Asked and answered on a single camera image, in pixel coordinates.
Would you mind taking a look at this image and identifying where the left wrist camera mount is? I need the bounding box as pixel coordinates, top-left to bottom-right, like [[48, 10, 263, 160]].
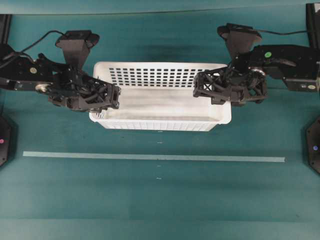
[[55, 30, 100, 70]]

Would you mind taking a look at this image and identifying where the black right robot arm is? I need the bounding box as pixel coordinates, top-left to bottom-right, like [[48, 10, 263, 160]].
[[193, 45, 320, 107]]

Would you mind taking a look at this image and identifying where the right black frame post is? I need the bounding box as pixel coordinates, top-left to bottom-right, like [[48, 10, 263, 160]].
[[306, 2, 320, 49]]

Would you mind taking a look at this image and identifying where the left black cable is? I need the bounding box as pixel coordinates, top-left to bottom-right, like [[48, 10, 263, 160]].
[[2, 30, 66, 63]]

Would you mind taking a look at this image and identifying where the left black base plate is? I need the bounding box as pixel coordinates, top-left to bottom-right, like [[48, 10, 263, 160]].
[[0, 115, 12, 166]]

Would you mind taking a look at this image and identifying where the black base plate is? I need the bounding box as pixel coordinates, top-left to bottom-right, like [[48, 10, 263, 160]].
[[0, 115, 12, 166], [305, 117, 320, 174]]

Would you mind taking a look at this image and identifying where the black frame post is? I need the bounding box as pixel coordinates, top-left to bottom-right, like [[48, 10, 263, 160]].
[[306, 2, 320, 49], [0, 14, 13, 44]]

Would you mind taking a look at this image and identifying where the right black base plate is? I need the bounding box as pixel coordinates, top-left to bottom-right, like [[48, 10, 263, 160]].
[[305, 117, 320, 174]]

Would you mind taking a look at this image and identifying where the left black frame post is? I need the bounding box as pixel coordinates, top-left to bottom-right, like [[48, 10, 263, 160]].
[[0, 14, 13, 44]]

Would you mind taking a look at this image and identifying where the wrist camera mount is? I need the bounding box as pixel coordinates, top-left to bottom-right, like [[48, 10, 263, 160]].
[[217, 23, 262, 60], [55, 30, 100, 70]]

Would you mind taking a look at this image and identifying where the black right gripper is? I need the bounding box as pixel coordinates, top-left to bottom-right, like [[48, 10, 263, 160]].
[[193, 56, 267, 107]]

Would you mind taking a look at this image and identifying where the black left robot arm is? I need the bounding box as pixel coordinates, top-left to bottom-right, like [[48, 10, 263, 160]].
[[0, 42, 121, 113]]

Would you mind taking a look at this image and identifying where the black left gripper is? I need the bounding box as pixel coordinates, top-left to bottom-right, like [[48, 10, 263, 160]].
[[47, 66, 121, 112]]

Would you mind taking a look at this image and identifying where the light tape strip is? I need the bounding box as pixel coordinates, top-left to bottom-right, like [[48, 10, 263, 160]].
[[22, 151, 285, 163]]

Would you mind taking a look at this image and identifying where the white plastic perforated basket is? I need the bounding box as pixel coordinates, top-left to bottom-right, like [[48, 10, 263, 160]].
[[89, 61, 232, 132]]

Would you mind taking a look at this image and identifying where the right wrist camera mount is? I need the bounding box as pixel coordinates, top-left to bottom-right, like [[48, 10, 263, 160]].
[[217, 23, 262, 60]]

